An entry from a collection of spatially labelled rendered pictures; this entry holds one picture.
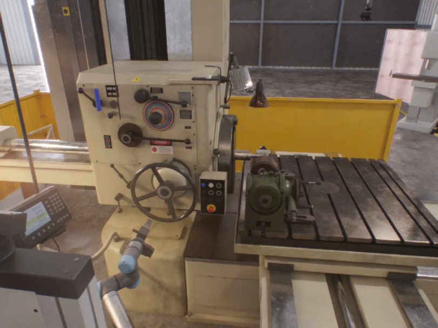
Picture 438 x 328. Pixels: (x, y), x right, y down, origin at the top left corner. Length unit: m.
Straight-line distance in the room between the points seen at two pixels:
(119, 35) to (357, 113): 3.07
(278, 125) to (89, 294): 3.86
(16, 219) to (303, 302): 1.65
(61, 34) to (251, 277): 2.25
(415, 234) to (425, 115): 6.21
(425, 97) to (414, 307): 5.95
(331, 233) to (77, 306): 1.63
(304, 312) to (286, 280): 0.21
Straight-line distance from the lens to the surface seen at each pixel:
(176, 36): 2.41
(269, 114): 4.26
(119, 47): 2.55
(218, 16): 2.36
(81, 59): 2.71
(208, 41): 2.38
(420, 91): 7.69
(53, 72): 2.85
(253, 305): 2.61
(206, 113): 1.78
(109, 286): 1.61
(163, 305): 2.77
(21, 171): 2.83
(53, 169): 2.66
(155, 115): 1.75
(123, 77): 1.89
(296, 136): 4.39
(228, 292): 2.53
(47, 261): 0.64
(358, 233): 2.10
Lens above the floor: 2.16
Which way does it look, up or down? 25 degrees down
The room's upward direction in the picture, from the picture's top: straight up
